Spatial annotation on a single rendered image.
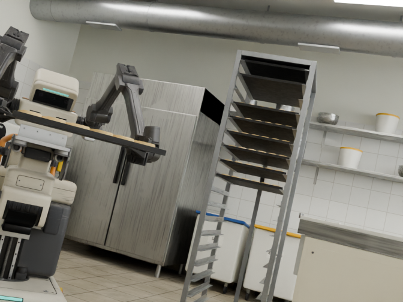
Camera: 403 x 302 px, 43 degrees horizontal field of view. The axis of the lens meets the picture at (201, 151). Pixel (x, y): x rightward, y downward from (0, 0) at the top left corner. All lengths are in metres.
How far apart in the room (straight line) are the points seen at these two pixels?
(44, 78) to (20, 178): 0.48
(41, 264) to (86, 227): 2.87
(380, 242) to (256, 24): 3.86
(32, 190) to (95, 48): 4.87
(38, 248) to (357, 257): 1.73
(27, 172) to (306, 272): 1.42
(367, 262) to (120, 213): 4.09
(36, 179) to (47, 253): 0.49
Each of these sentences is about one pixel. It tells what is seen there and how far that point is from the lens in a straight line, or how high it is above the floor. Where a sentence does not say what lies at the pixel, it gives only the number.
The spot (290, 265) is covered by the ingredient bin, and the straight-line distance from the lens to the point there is 5.18.
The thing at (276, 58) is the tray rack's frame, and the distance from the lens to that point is 3.11.
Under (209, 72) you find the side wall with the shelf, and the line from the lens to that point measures 6.42.
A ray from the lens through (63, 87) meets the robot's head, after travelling 2.51.
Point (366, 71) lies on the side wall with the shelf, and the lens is 6.07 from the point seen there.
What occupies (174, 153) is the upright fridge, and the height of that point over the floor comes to 1.30.
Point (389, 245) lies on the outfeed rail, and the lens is 1.68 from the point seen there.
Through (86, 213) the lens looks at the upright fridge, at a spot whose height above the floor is 0.46.
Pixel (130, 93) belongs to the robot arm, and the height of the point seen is 1.23.
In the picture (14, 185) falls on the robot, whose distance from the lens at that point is 2.54.
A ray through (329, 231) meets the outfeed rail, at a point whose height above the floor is 0.87.
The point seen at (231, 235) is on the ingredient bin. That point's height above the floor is 0.60.
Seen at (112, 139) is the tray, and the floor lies 0.97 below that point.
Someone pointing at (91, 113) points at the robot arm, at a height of 1.16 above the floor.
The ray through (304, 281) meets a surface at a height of 0.69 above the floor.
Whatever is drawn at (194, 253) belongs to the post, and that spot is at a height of 0.56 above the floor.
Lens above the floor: 0.87
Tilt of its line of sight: 6 degrees up
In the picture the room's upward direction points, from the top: 13 degrees clockwise
